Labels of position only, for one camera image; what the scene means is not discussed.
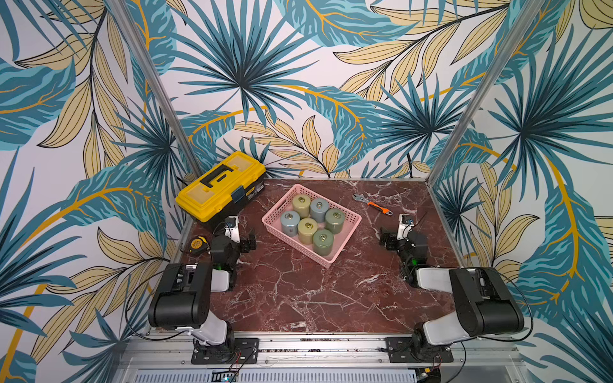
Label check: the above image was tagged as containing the blue-grey tea canister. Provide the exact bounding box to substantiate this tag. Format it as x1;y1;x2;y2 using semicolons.
310;198;330;223
280;210;301;237

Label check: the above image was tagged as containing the olive tea canister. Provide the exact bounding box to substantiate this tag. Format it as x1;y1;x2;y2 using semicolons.
292;194;311;219
298;218;319;245

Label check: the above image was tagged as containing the green tea canister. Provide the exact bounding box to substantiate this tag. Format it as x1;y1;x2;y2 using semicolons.
325;208;346;235
312;229;335;257

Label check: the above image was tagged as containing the pink plastic basket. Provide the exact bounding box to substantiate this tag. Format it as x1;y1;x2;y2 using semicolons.
262;184;362;269

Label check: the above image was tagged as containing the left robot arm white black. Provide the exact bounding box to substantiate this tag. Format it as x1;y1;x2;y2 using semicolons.
148;235;260;365

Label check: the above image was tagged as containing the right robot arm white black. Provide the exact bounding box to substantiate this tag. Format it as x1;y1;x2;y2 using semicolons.
379;228;525;364

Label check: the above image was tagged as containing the yellow black tape measure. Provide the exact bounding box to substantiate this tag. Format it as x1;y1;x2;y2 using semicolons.
187;236;209;256

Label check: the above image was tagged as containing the yellow black toolbox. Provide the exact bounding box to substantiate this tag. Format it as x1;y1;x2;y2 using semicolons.
176;152;266;231

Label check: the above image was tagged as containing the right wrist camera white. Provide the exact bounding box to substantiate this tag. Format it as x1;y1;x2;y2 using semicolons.
397;214;416;240

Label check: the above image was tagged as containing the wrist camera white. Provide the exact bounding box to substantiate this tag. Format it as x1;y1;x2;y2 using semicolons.
223;215;240;243
397;214;416;240

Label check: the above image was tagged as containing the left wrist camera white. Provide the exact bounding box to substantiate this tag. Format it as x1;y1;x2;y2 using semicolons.
223;215;240;243

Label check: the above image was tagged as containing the orange handled adjustable wrench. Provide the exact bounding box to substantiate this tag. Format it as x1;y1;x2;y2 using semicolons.
353;194;394;216

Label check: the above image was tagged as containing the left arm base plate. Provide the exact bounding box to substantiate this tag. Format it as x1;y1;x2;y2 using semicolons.
191;338;260;366

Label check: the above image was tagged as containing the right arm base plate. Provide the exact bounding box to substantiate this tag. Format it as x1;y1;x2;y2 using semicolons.
385;337;454;365

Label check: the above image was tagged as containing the aluminium front rail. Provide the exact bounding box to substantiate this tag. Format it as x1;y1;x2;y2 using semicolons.
112;332;531;382

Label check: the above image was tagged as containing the right aluminium corner post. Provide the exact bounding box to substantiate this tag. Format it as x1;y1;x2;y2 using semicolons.
426;0;545;190

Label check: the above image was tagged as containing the aluminium corner post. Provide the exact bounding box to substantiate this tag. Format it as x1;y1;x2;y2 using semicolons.
426;0;545;190
108;0;204;176

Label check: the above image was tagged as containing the left aluminium corner post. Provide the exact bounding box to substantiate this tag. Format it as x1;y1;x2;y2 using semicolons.
108;0;204;176

